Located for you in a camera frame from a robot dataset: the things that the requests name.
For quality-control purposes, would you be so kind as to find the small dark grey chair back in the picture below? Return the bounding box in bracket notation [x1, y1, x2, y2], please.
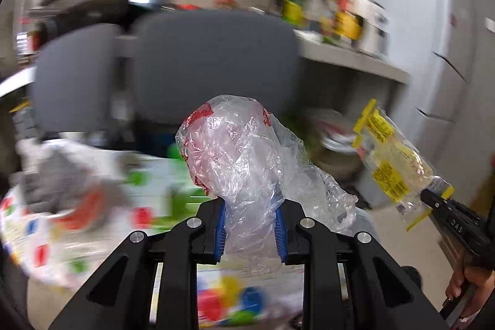
[29, 24, 121, 133]

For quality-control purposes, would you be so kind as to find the balloon print birthday tablecloth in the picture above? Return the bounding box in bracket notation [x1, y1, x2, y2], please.
[1, 138, 303, 328]

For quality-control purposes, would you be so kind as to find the white air fryer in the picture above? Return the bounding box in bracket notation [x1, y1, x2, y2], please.
[354, 0, 389, 58]

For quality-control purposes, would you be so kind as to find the clear plastic bag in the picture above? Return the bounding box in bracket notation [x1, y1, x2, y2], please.
[175, 96, 357, 274]

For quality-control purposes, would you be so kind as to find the yellow oil bottle with handle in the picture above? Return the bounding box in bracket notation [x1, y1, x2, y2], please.
[332, 0, 363, 49]

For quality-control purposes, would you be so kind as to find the yellow clear snack wrapper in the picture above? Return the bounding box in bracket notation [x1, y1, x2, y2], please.
[352, 99, 454, 230]

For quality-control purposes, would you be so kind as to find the grey cloth rag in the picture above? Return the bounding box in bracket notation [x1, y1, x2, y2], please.
[18, 148, 129, 214]

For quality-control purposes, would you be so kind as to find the large dark grey chair back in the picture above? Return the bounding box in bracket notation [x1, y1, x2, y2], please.
[131, 9, 301, 125]

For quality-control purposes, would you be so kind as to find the right hand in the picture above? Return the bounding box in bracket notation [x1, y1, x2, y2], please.
[444, 255, 495, 319]

